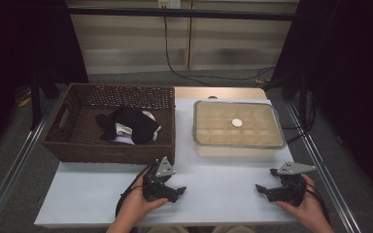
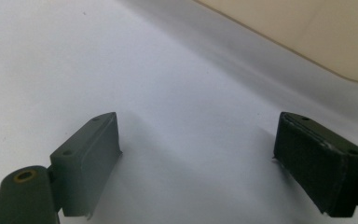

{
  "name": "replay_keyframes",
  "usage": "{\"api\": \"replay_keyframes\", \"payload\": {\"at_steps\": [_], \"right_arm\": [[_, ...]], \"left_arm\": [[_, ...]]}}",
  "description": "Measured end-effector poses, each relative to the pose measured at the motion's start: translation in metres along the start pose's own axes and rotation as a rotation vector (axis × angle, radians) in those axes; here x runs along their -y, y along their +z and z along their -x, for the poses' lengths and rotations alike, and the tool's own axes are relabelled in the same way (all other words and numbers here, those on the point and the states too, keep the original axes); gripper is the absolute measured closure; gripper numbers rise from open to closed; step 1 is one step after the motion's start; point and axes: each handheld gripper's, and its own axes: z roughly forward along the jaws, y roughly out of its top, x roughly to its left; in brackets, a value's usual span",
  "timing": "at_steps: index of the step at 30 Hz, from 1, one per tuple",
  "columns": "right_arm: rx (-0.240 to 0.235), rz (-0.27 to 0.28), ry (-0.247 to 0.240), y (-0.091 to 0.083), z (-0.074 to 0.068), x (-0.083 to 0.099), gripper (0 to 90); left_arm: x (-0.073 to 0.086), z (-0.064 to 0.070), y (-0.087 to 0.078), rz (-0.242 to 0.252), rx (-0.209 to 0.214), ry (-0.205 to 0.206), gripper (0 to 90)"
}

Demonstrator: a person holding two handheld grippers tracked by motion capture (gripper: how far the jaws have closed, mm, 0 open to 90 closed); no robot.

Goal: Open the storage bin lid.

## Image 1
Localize person's left leg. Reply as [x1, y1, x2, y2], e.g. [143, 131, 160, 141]
[142, 225, 190, 233]

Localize dark curtain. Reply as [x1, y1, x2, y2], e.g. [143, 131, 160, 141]
[0, 0, 90, 163]
[270, 0, 373, 205]

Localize black sock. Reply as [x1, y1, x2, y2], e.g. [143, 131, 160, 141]
[94, 106, 163, 146]

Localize white wall socket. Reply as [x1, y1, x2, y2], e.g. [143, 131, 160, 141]
[157, 0, 183, 10]

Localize person's left hand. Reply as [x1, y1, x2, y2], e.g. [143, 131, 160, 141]
[122, 177, 169, 224]

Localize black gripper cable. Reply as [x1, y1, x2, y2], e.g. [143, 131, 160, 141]
[304, 183, 331, 224]
[115, 164, 153, 218]

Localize black floor cables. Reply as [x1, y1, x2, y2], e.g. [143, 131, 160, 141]
[283, 93, 317, 145]

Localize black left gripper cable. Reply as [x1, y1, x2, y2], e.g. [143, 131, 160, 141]
[115, 164, 153, 218]

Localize metal floor rail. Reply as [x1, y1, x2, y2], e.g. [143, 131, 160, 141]
[285, 101, 363, 233]
[0, 103, 59, 233]

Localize black stand post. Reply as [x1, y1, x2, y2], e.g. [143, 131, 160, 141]
[297, 72, 309, 128]

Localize person's leg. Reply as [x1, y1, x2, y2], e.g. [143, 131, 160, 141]
[142, 225, 190, 233]
[212, 224, 256, 233]

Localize brown wicker basket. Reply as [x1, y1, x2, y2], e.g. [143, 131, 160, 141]
[41, 83, 177, 166]

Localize yellow floor object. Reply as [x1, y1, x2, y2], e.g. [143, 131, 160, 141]
[17, 96, 32, 109]

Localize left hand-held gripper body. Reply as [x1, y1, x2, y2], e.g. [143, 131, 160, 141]
[142, 156, 177, 202]

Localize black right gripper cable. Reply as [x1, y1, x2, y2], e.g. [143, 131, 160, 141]
[304, 183, 331, 224]

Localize clear plastic lid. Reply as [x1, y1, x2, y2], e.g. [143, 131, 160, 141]
[192, 100, 287, 150]

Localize person's right hand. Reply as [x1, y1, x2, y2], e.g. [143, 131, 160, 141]
[275, 174, 329, 226]

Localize cream divided storage box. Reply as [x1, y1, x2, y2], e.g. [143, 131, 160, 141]
[192, 101, 285, 159]

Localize black horizontal bar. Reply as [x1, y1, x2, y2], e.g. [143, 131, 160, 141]
[67, 7, 297, 22]

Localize purple sock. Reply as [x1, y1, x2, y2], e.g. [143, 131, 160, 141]
[114, 135, 136, 146]

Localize white sock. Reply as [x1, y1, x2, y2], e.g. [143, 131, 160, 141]
[115, 111, 162, 142]

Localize black stand leg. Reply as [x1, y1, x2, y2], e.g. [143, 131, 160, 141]
[29, 76, 43, 131]

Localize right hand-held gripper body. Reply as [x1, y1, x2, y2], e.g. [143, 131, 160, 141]
[276, 161, 318, 208]

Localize black wall cable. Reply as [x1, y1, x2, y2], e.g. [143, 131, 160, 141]
[163, 16, 277, 87]

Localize person's right leg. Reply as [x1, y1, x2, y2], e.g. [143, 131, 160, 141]
[212, 224, 256, 233]

